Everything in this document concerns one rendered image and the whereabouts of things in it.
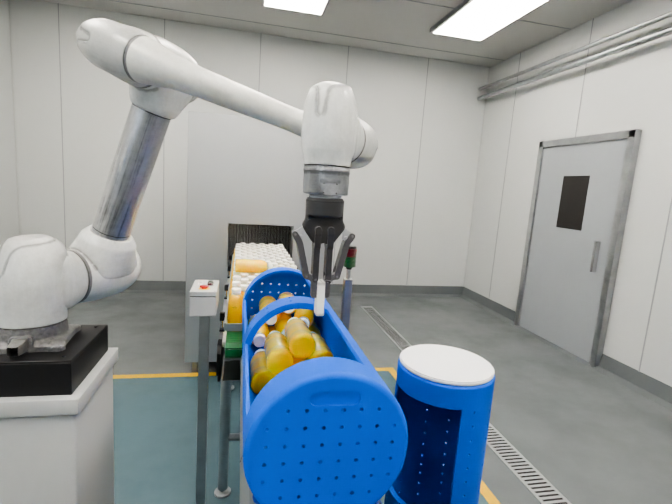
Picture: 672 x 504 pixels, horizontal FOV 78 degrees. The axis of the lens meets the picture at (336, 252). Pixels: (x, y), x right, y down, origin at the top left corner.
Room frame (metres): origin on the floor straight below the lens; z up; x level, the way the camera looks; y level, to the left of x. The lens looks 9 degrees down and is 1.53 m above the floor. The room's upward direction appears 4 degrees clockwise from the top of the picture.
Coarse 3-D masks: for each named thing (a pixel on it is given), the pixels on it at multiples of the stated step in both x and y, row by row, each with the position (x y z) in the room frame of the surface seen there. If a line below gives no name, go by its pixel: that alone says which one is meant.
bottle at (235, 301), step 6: (234, 294) 1.69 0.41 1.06; (240, 294) 1.71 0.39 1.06; (228, 300) 1.70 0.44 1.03; (234, 300) 1.68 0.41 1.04; (240, 300) 1.69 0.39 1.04; (228, 306) 1.69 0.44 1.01; (234, 306) 1.68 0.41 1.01; (240, 306) 1.69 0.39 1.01; (228, 312) 1.69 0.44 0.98; (234, 312) 1.68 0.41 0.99; (240, 312) 1.69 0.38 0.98; (228, 318) 1.69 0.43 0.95; (234, 318) 1.68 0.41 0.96; (240, 318) 1.69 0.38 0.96
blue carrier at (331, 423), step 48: (288, 288) 1.48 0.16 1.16; (336, 336) 1.20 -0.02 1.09; (288, 384) 0.63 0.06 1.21; (336, 384) 0.64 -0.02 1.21; (384, 384) 0.69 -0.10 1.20; (288, 432) 0.62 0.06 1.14; (336, 432) 0.64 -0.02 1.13; (384, 432) 0.66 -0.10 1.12; (288, 480) 0.62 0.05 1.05; (336, 480) 0.64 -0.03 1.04; (384, 480) 0.66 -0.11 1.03
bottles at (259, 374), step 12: (264, 324) 1.31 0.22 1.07; (276, 324) 1.32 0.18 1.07; (312, 324) 1.35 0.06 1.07; (264, 336) 1.24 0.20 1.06; (252, 360) 1.05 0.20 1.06; (264, 360) 1.02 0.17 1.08; (300, 360) 1.01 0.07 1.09; (252, 372) 0.98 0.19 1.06; (264, 372) 0.96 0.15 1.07; (252, 384) 0.95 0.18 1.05; (264, 384) 0.96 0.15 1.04
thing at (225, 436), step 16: (224, 304) 2.07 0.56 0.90; (224, 336) 1.62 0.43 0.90; (224, 352) 1.84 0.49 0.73; (224, 368) 1.75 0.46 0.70; (224, 384) 1.82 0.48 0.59; (224, 400) 1.82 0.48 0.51; (224, 416) 1.83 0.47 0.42; (224, 432) 1.83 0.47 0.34; (224, 448) 1.83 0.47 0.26; (224, 464) 1.83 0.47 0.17; (224, 480) 1.83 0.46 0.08; (224, 496) 1.81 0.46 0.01
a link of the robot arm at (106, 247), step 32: (160, 96) 1.09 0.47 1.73; (192, 96) 1.18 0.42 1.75; (128, 128) 1.12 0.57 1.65; (160, 128) 1.14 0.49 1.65; (128, 160) 1.12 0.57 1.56; (128, 192) 1.14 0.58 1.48; (96, 224) 1.15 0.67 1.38; (128, 224) 1.18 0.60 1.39; (96, 256) 1.13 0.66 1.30; (128, 256) 1.19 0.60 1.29; (96, 288) 1.13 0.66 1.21
